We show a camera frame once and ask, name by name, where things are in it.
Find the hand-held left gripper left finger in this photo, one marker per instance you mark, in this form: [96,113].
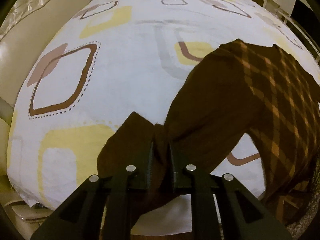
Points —
[148,166]

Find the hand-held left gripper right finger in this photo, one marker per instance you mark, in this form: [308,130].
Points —
[173,166]

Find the brown argyle sweater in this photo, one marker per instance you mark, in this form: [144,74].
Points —
[212,105]

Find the bed with printed sheet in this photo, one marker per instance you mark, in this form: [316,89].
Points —
[125,67]

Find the cream padded headboard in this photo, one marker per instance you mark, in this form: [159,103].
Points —
[25,45]

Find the black flat panel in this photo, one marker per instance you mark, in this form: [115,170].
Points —
[301,12]

